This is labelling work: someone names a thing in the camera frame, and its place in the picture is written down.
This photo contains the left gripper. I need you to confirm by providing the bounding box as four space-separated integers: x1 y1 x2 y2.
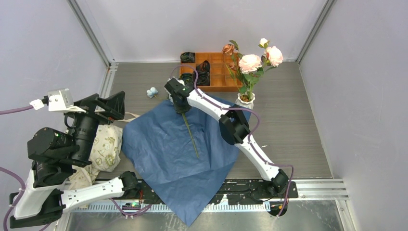
70 90 127 163

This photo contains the light blue flower stem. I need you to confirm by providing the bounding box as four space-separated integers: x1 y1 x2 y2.
146 87 200 158

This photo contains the beige ribbon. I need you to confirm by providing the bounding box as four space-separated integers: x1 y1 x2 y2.
118 112 140 123

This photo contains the blue paper flower bouquet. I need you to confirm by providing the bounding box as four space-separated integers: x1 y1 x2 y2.
122 100 239 226

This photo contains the orange rose flower stem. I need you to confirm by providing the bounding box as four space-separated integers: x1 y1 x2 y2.
222 40 247 99

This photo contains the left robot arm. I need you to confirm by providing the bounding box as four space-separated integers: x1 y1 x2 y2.
3 88 140 230

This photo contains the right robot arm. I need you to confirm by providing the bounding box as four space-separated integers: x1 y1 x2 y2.
165 78 291 198

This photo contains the white ribbed vase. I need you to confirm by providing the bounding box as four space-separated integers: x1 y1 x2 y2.
235 93 255 110

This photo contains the dark rolled fabric bottom-left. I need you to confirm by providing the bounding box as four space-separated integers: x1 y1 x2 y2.
179 73 194 84

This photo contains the dark rolled fabric large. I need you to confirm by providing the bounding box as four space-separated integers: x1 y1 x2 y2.
192 71 210 86

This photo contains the dark rolled fabric top-left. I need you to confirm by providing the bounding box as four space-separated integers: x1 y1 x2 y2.
180 52 196 64

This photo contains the dark rolled fabric middle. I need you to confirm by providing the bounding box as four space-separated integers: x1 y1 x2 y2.
196 60 210 73

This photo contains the orange compartment tray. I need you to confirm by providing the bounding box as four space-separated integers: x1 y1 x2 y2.
178 52 239 92

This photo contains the floral patterned cloth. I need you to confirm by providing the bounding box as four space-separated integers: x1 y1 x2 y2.
69 125 123 190

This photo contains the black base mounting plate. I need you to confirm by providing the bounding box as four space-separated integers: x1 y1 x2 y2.
114 179 298 205

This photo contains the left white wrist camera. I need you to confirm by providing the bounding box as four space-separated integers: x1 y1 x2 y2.
29 88 86 113

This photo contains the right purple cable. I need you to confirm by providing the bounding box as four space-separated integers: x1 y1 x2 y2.
170 65 294 218

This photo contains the purple cable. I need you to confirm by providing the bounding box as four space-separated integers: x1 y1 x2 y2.
170 65 294 218
0 105 153 231

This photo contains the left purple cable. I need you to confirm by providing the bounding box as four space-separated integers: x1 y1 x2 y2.
0 105 153 231

